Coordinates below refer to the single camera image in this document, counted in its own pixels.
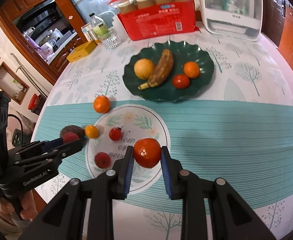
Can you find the mandarin orange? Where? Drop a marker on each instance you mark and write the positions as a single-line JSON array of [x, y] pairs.
[[191, 69], [101, 104]]

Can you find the red lychee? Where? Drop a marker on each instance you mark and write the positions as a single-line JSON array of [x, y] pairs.
[[102, 160], [70, 137]]

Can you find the large yellow orange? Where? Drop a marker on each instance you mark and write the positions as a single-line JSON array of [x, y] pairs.
[[143, 68]]

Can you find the dark green scalloped plate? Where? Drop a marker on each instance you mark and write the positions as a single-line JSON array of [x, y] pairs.
[[182, 52]]

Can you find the clear bottle green label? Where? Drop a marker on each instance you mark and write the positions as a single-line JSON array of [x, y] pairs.
[[98, 26]]

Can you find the small red tomato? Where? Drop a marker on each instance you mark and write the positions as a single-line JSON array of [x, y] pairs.
[[147, 152]]

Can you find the white squeeze bottle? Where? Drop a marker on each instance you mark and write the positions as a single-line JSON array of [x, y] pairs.
[[119, 28]]

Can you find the tree pattern tablecloth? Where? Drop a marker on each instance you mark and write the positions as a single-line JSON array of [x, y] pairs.
[[239, 128]]

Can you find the small yellow kumquat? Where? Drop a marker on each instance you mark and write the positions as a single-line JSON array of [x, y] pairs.
[[91, 132]]

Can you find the red paper cup package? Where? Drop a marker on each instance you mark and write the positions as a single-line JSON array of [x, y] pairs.
[[144, 19]]

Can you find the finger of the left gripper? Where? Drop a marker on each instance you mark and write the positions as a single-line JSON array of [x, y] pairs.
[[54, 157], [33, 149]]

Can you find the small white carton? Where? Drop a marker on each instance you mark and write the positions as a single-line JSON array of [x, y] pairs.
[[85, 30]]

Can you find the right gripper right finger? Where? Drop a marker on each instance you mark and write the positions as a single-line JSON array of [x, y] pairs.
[[231, 216]]

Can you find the spotted ripe banana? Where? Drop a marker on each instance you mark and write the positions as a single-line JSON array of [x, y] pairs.
[[161, 72]]

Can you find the cherry tomato with stem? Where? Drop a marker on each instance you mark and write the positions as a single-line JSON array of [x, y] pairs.
[[115, 134]]

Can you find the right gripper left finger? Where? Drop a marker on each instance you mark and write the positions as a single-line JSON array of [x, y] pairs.
[[63, 217]]

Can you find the larger red tomato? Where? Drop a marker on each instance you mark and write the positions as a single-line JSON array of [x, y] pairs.
[[181, 81]]

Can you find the red container on floor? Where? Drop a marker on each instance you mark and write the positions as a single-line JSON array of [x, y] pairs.
[[35, 99]]

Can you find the white countertop sterilizer appliance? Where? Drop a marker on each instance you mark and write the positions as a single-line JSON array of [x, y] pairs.
[[235, 18]]

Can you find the dark brown avocado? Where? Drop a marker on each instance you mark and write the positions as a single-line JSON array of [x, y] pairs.
[[75, 129]]

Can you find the yellow cardboard box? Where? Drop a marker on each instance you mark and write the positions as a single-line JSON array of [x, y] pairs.
[[81, 51]]

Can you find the clear drinking glass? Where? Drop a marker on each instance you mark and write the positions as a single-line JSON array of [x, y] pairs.
[[111, 40]]

